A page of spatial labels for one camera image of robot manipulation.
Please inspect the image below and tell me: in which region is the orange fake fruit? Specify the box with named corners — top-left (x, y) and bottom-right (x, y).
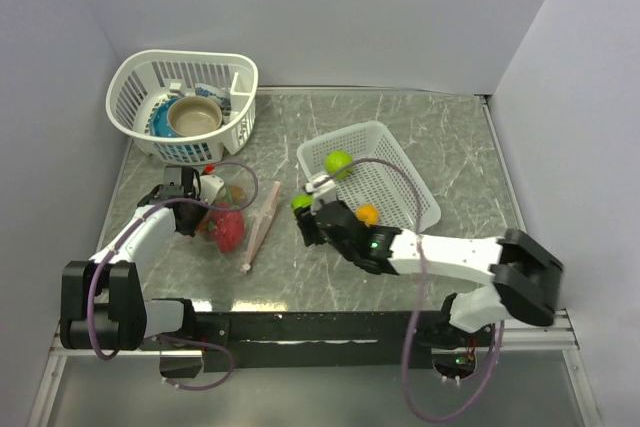
top-left (355, 203), bottom-right (380, 227)

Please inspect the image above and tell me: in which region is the clear zip top bag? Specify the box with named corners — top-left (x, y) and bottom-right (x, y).
top-left (196, 174), bottom-right (281, 273)

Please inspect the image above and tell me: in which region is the white perforated rectangular basket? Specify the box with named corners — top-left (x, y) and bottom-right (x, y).
top-left (297, 121), bottom-right (441, 232)

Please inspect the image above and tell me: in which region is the green fake apple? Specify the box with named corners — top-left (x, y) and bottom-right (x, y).
top-left (324, 150), bottom-right (353, 181)

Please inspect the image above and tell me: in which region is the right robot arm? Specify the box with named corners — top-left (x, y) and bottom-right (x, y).
top-left (292, 196), bottom-right (564, 346)

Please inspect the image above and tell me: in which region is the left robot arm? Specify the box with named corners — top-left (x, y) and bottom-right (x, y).
top-left (59, 167), bottom-right (207, 359)

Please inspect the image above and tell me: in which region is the brown fake food piece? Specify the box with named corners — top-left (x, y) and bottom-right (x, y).
top-left (227, 184), bottom-right (246, 205)

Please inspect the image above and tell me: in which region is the red fake strawberry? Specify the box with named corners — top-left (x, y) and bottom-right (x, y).
top-left (209, 211), bottom-right (245, 254)

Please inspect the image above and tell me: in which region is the blue plate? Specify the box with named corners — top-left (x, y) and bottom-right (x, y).
top-left (149, 98), bottom-right (178, 138)

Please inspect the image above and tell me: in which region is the beige bowl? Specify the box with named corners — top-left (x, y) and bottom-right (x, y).
top-left (167, 96), bottom-right (223, 137)

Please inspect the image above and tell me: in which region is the white slatted round basket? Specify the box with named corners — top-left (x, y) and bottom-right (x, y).
top-left (105, 49), bottom-right (259, 165)

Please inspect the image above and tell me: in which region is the blue patterned white dish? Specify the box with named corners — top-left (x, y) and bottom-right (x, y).
top-left (194, 83), bottom-right (232, 116)

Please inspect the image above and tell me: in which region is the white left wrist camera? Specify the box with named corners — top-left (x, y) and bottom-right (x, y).
top-left (199, 174), bottom-right (226, 204)

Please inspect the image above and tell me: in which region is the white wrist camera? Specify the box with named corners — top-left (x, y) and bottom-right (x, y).
top-left (303, 172), bottom-right (337, 213)
top-left (199, 174), bottom-right (226, 204)

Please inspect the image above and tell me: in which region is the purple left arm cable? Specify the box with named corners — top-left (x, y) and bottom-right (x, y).
top-left (87, 161), bottom-right (259, 392)

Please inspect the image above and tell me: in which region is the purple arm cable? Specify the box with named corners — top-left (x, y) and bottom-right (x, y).
top-left (87, 161), bottom-right (259, 392)
top-left (309, 157), bottom-right (506, 423)

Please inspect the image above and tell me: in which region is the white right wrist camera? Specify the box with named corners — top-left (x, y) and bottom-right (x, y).
top-left (303, 172), bottom-right (337, 213)

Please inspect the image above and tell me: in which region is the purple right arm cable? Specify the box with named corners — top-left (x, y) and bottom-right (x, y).
top-left (309, 157), bottom-right (506, 423)

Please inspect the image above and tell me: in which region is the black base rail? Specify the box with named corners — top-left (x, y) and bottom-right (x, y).
top-left (138, 310), bottom-right (491, 373)

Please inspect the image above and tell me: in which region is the aluminium frame rail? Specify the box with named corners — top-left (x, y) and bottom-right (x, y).
top-left (502, 309), bottom-right (579, 351)

